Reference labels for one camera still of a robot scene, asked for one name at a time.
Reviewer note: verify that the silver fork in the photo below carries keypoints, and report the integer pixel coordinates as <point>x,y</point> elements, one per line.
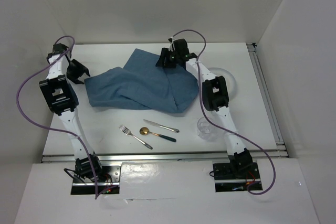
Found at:
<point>127,132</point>

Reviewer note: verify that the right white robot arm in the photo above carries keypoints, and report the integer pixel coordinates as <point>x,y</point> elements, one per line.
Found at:
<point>214,99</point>

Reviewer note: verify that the blue cloth napkin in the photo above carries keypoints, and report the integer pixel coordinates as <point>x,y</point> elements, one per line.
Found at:
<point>140,85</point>

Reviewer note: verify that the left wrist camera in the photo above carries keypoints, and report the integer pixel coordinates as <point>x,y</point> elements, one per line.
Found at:
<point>59,48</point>

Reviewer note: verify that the aluminium front rail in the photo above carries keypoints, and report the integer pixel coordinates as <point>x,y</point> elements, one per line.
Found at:
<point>191,156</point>

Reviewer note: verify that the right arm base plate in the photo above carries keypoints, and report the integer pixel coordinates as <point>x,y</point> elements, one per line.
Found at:
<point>226,180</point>

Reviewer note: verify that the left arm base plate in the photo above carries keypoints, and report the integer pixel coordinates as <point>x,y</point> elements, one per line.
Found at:
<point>108,181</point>

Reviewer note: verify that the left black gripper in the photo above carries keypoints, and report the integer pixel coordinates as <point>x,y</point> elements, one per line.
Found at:
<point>81,70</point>

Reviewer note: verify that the clear drinking glass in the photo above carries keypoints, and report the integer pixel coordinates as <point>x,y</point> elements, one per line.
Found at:
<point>206,131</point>

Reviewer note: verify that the gold spoon green handle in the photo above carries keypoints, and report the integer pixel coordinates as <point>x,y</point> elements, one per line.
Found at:
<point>146,131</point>

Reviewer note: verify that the silver table knife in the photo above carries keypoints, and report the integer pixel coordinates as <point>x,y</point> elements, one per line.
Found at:
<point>161,126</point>

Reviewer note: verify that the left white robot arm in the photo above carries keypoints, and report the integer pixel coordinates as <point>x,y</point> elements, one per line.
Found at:
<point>62,100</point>

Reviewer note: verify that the aluminium rail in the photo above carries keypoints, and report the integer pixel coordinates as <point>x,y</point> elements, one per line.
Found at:
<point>281,147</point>
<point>191,156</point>

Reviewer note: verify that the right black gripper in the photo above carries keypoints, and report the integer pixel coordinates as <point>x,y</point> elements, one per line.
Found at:
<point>165,52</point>

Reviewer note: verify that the aluminium right side rail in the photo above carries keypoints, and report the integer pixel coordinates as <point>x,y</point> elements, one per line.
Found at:
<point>281,147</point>

